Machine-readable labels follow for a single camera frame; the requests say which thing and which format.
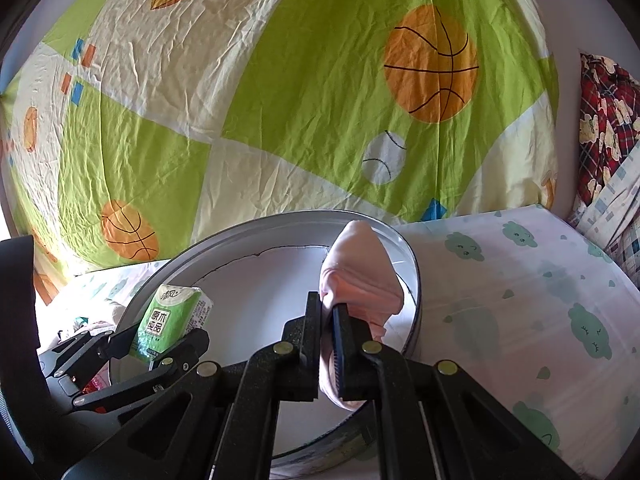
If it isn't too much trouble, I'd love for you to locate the green tissue pack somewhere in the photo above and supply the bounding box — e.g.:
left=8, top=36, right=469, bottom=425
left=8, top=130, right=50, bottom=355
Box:
left=129, top=284, right=213, bottom=363

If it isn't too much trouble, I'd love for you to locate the pink soft cloth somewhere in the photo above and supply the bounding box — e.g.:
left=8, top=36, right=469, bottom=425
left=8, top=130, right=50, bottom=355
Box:
left=316, top=219, right=406, bottom=412

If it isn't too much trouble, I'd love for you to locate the round butter cookie tin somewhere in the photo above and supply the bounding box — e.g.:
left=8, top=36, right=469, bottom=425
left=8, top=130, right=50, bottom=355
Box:
left=108, top=209, right=422, bottom=476

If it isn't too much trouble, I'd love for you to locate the cloud print table cloth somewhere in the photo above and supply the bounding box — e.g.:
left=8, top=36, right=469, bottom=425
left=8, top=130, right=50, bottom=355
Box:
left=37, top=206, right=639, bottom=479

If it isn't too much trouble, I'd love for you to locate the green basketball print sheet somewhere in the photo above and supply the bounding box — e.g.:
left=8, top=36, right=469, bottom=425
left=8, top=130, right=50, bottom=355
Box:
left=1, top=0, right=558, bottom=301

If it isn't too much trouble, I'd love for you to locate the blue checked hanging cloth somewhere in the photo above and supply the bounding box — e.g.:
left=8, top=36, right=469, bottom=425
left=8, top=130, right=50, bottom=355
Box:
left=568, top=143, right=639, bottom=287

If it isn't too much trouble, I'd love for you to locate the red plaid hanging cloth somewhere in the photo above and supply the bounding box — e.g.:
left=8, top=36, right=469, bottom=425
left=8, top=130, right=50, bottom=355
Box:
left=577, top=53, right=639, bottom=205

